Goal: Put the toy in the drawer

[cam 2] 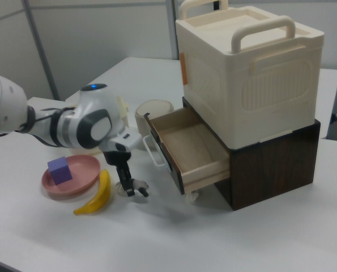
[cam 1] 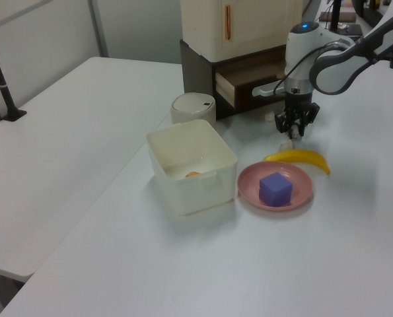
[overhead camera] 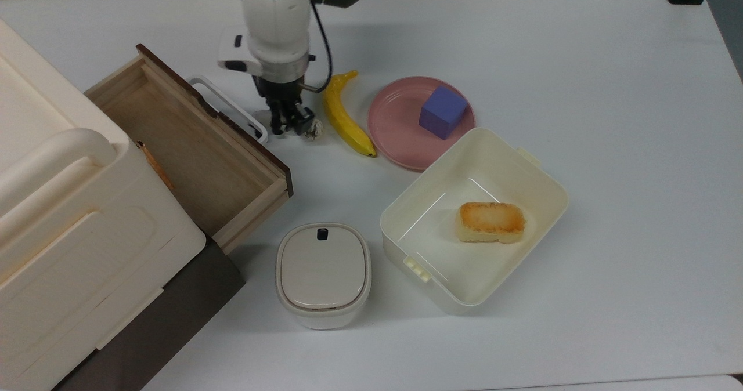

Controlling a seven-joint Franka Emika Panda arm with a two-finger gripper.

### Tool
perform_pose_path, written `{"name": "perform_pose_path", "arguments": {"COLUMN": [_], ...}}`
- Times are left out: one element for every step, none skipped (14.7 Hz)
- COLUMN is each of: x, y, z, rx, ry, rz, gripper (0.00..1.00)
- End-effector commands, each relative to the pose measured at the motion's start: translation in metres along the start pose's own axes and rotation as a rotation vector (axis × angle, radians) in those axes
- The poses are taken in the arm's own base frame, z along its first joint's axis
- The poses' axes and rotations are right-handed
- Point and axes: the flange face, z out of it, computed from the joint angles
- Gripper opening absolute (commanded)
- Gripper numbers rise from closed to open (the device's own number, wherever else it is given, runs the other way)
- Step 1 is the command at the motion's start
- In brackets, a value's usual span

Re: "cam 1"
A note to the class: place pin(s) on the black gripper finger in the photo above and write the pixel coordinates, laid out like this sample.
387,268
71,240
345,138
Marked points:
310,115
282,123

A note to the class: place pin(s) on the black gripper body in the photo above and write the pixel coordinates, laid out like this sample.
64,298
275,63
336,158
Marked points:
297,104

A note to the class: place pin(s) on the black and white panda toy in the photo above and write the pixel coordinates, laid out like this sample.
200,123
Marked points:
294,134

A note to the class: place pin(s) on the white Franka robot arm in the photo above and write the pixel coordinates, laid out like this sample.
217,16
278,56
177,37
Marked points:
331,66

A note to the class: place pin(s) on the yellow toy banana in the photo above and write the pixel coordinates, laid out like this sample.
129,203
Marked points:
302,156

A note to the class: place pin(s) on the dark wooden drawer cabinet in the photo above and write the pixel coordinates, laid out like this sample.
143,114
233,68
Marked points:
197,76

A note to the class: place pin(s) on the purple cube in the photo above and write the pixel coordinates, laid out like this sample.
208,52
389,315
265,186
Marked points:
275,190

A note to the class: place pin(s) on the pink plate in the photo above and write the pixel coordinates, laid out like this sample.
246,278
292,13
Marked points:
249,181

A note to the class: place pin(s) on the small white lidded trash can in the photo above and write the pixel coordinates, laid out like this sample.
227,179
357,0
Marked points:
193,105

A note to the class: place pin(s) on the black stand with box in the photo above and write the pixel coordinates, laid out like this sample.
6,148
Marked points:
336,20

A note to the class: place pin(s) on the small orange object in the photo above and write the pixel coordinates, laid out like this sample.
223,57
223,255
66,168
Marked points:
192,175

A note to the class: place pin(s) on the cream open plastic bin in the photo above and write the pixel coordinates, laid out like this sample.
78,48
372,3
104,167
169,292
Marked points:
196,195

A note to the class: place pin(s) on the grey metal partition post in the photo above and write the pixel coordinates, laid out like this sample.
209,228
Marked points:
98,29

